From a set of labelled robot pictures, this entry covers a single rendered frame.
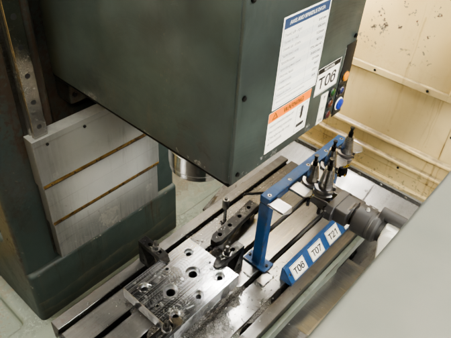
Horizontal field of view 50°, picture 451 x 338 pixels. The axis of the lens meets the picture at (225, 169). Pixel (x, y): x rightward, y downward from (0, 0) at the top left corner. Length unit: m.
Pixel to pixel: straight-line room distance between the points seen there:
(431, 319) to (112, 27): 0.99
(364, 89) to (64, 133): 1.22
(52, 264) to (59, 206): 0.27
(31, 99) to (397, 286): 1.29
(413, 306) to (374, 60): 1.87
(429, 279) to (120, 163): 1.58
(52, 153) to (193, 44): 0.73
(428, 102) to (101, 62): 1.28
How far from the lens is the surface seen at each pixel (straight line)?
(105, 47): 1.15
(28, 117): 1.44
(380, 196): 2.25
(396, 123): 2.10
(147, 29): 1.01
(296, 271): 1.73
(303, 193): 1.58
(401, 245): 0.21
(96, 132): 1.59
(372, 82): 2.08
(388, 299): 0.19
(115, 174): 1.74
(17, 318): 2.09
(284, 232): 1.88
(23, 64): 1.37
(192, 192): 2.47
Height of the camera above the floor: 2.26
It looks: 40 degrees down
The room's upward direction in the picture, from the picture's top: 4 degrees clockwise
